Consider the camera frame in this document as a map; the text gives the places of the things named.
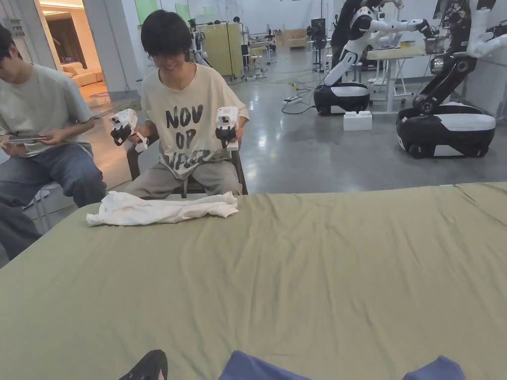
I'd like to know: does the dark blue garment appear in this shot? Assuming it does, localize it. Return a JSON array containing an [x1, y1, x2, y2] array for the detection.
[[219, 350, 465, 380]]

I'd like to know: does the white garment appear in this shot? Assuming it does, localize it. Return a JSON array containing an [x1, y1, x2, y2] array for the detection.
[[86, 190, 240, 228]]

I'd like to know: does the bed with pale green sheet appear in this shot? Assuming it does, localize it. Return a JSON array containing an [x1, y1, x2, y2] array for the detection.
[[0, 182, 507, 380]]

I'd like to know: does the metal-legged chair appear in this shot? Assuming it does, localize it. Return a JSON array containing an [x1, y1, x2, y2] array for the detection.
[[21, 181, 77, 235]]

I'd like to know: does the dark brown chair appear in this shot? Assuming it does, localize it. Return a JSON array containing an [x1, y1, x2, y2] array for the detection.
[[126, 134, 249, 199]]

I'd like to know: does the cream sofa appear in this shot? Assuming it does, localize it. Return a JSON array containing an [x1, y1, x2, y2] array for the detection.
[[61, 60, 104, 89]]

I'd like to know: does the white foam box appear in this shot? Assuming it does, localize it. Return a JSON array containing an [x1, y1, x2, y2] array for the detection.
[[343, 110, 373, 132]]

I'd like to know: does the pale yellow stool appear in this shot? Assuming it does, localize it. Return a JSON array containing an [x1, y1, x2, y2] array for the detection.
[[249, 46, 269, 71]]

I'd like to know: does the white and black wheeled robot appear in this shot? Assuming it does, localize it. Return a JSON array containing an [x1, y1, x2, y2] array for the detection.
[[396, 0, 507, 160], [313, 0, 436, 117]]

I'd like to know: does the wooden crate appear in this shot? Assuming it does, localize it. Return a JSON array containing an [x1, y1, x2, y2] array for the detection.
[[282, 27, 308, 50]]

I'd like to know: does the black standing fan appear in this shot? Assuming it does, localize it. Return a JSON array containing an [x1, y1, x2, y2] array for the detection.
[[310, 17, 327, 73]]

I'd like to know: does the white-legged table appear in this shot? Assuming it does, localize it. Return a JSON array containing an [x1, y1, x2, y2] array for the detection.
[[365, 39, 430, 115]]

